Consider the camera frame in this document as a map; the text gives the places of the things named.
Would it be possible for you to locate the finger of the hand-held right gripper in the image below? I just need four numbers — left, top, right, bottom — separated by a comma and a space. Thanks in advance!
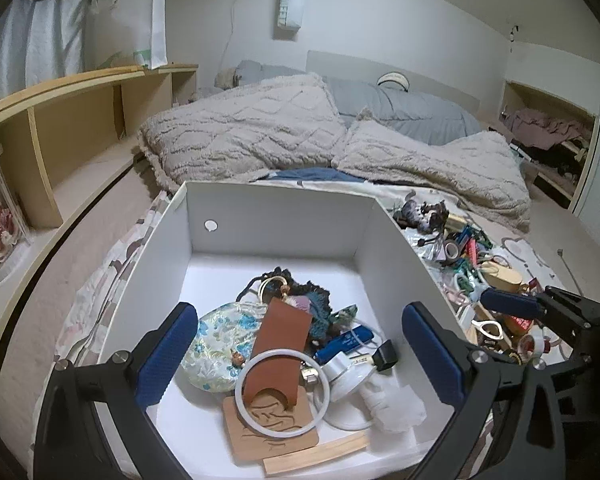
480, 286, 600, 329

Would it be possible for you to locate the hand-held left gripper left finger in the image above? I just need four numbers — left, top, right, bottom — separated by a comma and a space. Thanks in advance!
32, 301, 199, 480

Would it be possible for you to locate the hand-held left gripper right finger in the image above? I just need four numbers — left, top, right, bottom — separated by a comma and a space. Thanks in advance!
402, 302, 571, 480

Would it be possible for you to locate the floral embroidered pouch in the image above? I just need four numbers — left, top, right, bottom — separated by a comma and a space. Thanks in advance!
182, 302, 266, 391

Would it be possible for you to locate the white suction cup knob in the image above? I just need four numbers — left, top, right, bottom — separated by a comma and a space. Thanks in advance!
324, 349, 376, 401

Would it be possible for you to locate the brown leather strap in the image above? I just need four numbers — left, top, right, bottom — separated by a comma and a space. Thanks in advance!
242, 298, 312, 409

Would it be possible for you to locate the carved wooden board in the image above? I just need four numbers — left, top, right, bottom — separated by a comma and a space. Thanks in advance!
222, 392, 321, 469

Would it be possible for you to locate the wooden semicircle piece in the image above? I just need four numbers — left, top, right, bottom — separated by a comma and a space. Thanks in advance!
262, 432, 371, 476

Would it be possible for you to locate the white cardboard shoe box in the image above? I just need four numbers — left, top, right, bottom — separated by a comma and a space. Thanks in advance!
94, 180, 483, 477

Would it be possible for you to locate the red cigarette box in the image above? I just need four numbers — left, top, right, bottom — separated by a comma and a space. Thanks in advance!
504, 313, 536, 334

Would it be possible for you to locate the curved wooden box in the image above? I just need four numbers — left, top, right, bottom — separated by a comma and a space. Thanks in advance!
479, 267, 524, 291

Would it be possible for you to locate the pink carabiner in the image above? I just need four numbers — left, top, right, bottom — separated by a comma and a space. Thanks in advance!
472, 317, 504, 339

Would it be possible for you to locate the small black box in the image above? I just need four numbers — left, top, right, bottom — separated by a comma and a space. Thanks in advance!
372, 339, 399, 372

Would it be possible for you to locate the white tape roll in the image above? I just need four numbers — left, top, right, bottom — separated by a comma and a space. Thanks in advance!
522, 334, 549, 359

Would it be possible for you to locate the metal back scratcher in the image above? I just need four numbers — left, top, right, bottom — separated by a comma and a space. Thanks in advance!
557, 247, 581, 292

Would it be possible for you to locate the clear plastic wrap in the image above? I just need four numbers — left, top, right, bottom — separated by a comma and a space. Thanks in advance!
364, 374, 426, 434

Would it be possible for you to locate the wooden closet shelf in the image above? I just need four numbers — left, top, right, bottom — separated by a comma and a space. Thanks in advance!
499, 80, 599, 207

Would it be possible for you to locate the blue metallic tube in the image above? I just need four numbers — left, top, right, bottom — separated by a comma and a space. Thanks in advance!
312, 324, 376, 364

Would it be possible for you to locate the dark clothes pile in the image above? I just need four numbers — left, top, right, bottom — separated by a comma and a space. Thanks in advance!
522, 140, 589, 186

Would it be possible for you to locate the gold bangle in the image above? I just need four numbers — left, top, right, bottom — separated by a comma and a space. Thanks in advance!
257, 274, 291, 301

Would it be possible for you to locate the dark hair claw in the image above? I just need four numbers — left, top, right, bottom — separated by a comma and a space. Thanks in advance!
399, 199, 449, 234

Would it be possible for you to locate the pink clothes pile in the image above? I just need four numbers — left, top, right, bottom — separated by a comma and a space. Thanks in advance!
504, 108, 589, 149

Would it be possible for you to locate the dark crochet yarn piece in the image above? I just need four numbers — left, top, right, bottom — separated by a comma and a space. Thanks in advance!
239, 267, 342, 337

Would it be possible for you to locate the blue bed sheet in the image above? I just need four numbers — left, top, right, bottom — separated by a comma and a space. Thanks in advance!
267, 167, 366, 184

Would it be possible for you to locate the grey duvet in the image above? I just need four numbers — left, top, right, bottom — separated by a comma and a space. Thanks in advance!
235, 60, 481, 146

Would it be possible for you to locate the wooden shelf unit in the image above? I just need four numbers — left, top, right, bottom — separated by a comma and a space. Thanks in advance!
0, 63, 200, 311

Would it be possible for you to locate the clear display case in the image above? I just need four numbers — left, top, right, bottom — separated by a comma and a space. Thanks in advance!
0, 144, 31, 292

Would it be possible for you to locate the white visor cap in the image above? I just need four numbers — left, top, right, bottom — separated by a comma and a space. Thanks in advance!
376, 72, 411, 92

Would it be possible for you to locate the grey curtain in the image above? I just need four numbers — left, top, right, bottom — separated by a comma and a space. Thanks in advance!
0, 0, 89, 106

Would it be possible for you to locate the white tote bag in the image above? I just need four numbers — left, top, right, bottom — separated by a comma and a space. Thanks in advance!
104, 0, 169, 70

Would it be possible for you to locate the hanging white paper bag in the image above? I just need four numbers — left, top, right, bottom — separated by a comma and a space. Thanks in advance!
272, 0, 304, 40

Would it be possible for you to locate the white wall cable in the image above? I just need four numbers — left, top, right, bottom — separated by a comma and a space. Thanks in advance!
222, 0, 241, 74

